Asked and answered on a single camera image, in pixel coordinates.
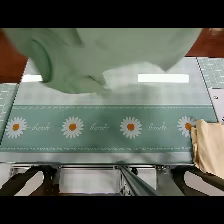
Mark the light green shirt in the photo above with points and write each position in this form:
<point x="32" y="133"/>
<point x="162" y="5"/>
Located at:
<point x="73" y="60"/>

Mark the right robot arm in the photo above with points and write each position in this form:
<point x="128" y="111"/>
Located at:
<point x="201" y="187"/>

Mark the beige garment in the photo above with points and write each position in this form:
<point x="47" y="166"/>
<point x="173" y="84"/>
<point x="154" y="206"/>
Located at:
<point x="210" y="146"/>

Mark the silver frame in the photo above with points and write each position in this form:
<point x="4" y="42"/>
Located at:
<point x="140" y="187"/>

